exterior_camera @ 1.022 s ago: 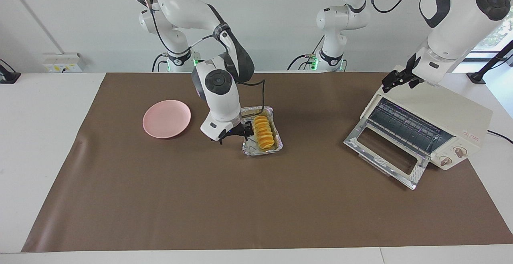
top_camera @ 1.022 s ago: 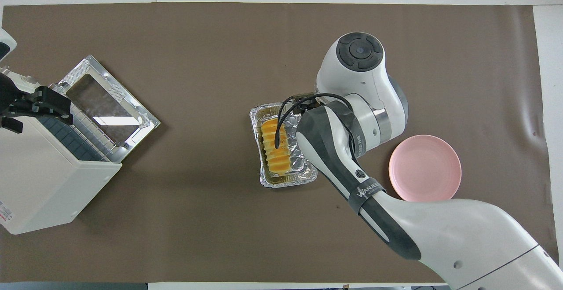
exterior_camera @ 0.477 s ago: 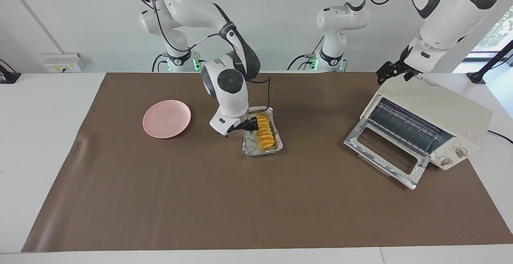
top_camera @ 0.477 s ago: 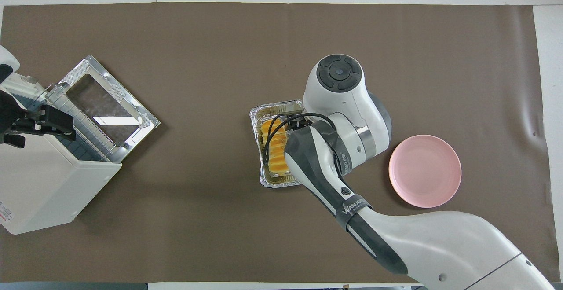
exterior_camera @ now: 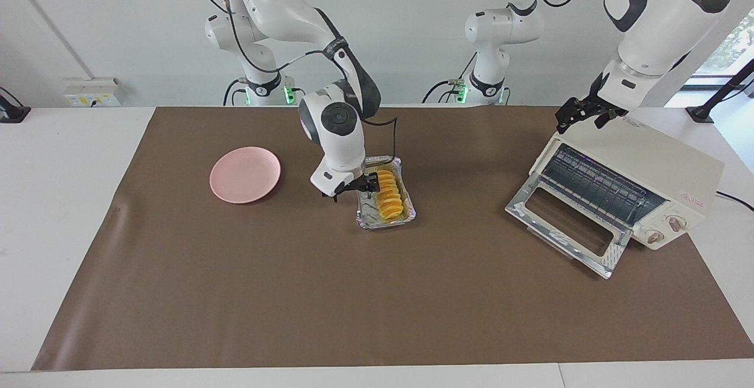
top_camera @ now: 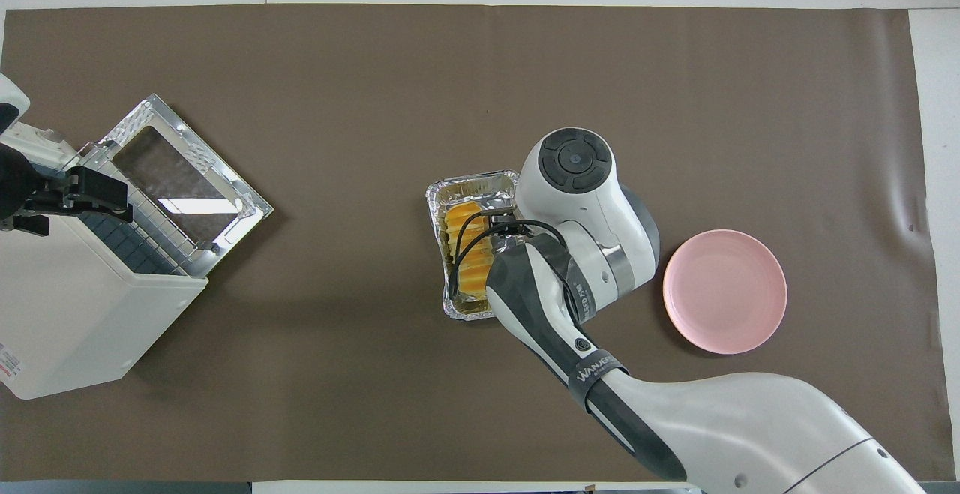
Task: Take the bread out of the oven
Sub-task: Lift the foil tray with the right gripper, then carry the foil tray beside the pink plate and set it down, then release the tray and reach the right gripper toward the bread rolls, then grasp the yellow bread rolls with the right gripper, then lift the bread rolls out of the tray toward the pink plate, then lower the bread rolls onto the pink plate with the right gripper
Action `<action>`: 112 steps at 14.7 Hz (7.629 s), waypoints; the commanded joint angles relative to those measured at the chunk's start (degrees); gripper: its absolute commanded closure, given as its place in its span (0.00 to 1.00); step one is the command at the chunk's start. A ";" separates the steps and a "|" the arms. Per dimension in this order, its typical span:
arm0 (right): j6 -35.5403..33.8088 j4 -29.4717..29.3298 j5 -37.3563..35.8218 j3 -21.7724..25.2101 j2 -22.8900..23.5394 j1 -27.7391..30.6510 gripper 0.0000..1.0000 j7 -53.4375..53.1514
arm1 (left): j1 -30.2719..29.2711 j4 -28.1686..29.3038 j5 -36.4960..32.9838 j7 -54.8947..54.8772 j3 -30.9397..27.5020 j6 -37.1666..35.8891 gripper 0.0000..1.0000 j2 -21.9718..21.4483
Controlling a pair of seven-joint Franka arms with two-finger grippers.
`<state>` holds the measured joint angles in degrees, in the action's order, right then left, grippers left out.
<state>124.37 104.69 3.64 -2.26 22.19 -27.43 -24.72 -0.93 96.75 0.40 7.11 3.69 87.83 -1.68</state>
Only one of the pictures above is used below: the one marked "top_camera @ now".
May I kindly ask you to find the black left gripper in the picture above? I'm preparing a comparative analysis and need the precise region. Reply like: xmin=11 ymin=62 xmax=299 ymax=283
xmin=0 ymin=145 xmax=134 ymax=236

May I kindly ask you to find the sliced yellow bread loaf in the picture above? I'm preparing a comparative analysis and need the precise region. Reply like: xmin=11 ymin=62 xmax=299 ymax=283
xmin=444 ymin=202 xmax=502 ymax=304

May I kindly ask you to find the aluminium foil tray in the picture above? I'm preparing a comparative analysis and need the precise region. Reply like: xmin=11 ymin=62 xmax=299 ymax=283
xmin=425 ymin=170 xmax=522 ymax=322

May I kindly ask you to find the glass oven door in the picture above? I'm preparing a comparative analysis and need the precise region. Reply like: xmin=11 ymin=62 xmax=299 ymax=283
xmin=97 ymin=94 xmax=274 ymax=276

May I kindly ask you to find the cream toaster oven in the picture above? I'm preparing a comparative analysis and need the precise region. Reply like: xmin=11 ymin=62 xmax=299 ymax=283
xmin=0 ymin=123 xmax=209 ymax=400

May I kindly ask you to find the brown table mat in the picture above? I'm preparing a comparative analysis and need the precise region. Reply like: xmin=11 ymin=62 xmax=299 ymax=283
xmin=0 ymin=4 xmax=955 ymax=482

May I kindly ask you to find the pink round plate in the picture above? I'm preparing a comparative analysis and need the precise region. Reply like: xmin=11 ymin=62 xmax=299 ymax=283
xmin=662 ymin=229 xmax=788 ymax=355

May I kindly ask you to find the oven wire rack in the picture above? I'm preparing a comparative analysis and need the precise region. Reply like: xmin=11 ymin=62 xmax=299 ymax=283
xmin=79 ymin=209 xmax=190 ymax=276

